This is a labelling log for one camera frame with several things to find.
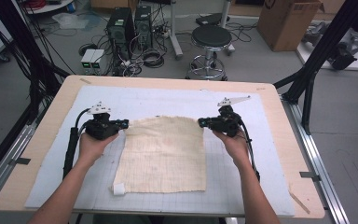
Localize white table leg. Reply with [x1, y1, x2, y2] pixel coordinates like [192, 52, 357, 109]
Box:
[167, 0, 185, 61]
[220, 0, 236, 56]

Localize white grid mat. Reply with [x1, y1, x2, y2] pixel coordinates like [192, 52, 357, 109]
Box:
[23, 85, 296, 217]

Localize brown cardboard box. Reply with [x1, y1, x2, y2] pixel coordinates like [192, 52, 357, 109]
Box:
[255, 0, 324, 53]

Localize slim black computer tower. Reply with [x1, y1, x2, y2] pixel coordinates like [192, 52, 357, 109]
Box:
[133, 4, 153, 50]

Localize black round stool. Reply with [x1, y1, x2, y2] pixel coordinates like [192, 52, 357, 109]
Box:
[186, 23, 235, 82]

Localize coil of black cable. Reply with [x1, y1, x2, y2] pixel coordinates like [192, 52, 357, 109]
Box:
[143, 49, 166, 69]

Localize person's left hand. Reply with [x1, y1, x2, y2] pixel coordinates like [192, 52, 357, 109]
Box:
[77, 132, 119, 165]

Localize cream cloth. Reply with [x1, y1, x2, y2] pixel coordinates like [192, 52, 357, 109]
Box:
[111, 115, 208, 197]

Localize white round table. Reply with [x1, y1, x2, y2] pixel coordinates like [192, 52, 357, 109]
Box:
[24, 0, 76, 15]

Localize black frame struts with cables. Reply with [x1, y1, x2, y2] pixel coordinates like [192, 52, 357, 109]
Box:
[0, 0, 71, 125]

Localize black flat case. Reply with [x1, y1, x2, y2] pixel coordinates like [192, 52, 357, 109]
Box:
[195, 12, 231, 26]

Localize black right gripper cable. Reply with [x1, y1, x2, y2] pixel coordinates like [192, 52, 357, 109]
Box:
[238, 119, 261, 183]

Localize large black computer tower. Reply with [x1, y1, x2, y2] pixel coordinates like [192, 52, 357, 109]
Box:
[106, 7, 135, 60]

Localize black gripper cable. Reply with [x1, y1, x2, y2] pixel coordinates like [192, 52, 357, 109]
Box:
[62, 107, 91, 180]
[238, 119, 261, 183]

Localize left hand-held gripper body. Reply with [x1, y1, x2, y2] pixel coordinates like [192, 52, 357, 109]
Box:
[83, 101, 121, 141]

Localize white power supply box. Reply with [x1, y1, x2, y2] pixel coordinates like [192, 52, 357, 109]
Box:
[89, 49, 106, 71]
[80, 49, 97, 70]

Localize clear plastic bag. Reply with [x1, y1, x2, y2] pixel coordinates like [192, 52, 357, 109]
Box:
[51, 12, 102, 32]

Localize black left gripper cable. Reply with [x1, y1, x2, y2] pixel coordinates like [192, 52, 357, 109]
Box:
[62, 107, 91, 180]

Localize black table clamp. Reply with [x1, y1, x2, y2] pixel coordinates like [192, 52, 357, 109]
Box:
[8, 157, 32, 166]
[299, 171, 322, 182]

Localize person's right hand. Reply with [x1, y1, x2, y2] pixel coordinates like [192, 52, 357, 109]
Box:
[213, 129, 253, 171]

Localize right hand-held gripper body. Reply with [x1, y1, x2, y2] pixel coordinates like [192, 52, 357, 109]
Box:
[209, 95, 252, 138]

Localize aluminium rail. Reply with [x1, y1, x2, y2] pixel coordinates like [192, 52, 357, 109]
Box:
[281, 94, 351, 224]
[0, 124, 36, 206]

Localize grey and black machine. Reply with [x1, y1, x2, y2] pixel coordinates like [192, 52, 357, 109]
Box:
[301, 21, 358, 71]

